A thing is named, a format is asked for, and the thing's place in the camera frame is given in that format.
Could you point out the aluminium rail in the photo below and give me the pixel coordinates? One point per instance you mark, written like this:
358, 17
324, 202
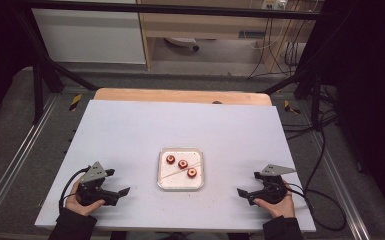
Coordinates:
338, 173
16, 160

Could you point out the square metal tray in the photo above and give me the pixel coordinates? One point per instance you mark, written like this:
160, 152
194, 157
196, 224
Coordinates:
180, 181

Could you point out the wooden table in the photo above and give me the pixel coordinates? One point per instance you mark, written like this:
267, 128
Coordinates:
166, 96

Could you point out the person's left hand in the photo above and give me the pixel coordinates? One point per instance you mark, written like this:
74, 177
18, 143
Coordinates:
81, 208

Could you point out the white chair base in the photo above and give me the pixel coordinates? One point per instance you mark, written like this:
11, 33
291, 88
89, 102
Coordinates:
180, 41

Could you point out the white board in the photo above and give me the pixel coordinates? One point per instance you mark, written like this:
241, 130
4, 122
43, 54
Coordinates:
130, 133

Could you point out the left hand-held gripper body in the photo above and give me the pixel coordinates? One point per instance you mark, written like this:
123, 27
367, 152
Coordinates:
95, 191

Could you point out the yellow black tape strip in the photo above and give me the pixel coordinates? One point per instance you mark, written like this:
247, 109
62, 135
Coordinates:
290, 107
75, 102

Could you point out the person's right hand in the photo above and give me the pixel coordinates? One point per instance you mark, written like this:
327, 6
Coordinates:
281, 208

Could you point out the white power strip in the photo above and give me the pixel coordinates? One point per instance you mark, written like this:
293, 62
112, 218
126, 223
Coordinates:
274, 4

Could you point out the light wooden desk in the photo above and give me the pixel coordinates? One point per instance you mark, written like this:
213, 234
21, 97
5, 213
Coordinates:
193, 25

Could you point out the red hawthorn fruit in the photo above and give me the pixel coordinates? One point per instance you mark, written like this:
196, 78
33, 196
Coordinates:
182, 164
170, 159
191, 172

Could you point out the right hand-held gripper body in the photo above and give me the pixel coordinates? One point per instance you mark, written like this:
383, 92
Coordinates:
271, 190

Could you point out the white cabinet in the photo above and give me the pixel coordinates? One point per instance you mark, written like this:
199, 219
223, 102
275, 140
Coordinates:
86, 36

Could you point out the thin bamboo skewer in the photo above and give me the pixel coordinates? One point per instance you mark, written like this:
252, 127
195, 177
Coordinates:
175, 173

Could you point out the black metal frame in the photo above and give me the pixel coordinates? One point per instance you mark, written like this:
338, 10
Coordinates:
40, 86

